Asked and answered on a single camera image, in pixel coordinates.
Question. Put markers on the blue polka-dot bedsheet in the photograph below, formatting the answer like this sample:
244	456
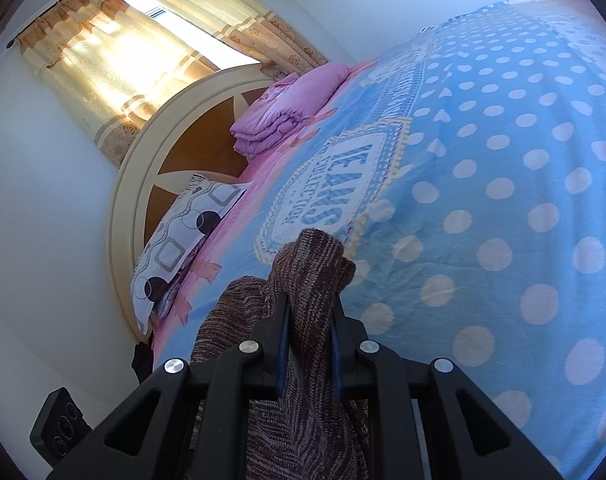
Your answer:
483	185

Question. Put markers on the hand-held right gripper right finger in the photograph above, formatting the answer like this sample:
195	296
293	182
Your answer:
337	355

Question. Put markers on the brown knit sweater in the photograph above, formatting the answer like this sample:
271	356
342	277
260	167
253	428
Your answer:
308	285

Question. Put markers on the cream round headboard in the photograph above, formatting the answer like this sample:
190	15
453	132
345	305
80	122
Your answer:
133	185

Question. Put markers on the dark cloth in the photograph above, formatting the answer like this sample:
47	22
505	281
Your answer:
143	362

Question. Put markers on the folded pink blanket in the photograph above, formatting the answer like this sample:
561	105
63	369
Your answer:
293	105

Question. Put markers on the beige patterned curtain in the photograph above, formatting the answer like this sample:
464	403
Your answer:
83	60

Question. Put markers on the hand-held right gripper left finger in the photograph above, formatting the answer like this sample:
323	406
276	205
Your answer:
279	345

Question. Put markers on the black speaker box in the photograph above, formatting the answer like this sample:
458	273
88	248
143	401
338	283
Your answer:
58	425

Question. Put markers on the patterned white pillow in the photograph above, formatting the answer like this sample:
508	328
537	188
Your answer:
183	230

